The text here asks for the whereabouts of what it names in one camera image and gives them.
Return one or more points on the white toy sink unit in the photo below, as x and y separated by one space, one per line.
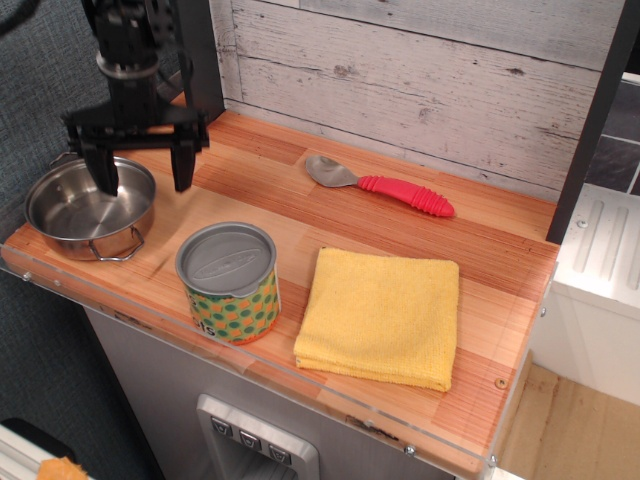
588 326

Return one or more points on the dark grey post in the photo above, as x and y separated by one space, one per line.
622 45
198 59

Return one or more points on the orange object at corner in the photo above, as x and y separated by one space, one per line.
61 469

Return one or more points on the clear acrylic edge guard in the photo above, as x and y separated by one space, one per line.
501 287

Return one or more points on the dark grey left post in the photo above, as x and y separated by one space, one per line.
198 59

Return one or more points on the green orange dotted can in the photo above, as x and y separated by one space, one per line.
230 278

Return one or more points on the yellow folded cloth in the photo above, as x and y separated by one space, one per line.
388 319

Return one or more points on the dark grey right post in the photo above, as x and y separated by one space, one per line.
622 45

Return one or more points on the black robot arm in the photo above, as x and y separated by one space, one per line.
129 35

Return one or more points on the spoon with red handle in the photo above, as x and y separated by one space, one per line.
332 174

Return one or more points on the stainless steel pot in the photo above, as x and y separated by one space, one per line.
80 222

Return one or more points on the silver dispenser panel with buttons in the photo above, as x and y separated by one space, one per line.
242 446

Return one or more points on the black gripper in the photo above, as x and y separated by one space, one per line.
136 117

